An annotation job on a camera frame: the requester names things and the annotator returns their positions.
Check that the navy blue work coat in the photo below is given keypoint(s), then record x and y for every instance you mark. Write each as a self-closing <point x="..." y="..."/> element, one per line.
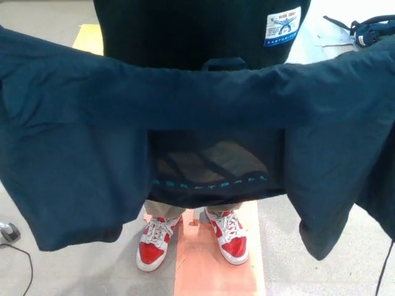
<point x="92" y="123"/>

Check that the person's left red white sneaker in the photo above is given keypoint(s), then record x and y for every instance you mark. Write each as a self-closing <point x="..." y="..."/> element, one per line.
<point x="234" y="246"/>

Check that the person's red white sneaker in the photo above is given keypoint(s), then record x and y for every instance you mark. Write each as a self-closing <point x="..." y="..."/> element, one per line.
<point x="151" y="249"/>
<point x="234" y="246"/>

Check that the person's right red white sneaker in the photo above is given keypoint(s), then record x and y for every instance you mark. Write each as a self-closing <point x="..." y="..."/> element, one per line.
<point x="151" y="249"/>

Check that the black basketball print t-shirt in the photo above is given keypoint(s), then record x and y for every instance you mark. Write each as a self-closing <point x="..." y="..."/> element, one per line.
<point x="185" y="197"/>

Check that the beige trousers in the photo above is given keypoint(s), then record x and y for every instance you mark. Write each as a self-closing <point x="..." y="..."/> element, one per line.
<point x="163" y="209"/>

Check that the orange floor sheet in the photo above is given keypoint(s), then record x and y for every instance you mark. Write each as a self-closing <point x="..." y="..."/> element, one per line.
<point x="200" y="271"/>

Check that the yellow floor mat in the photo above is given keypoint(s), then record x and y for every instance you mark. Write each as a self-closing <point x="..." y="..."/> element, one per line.
<point x="89" y="40"/>

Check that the grey floor device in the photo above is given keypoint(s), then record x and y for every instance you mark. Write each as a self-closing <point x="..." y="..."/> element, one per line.
<point x="10" y="232"/>

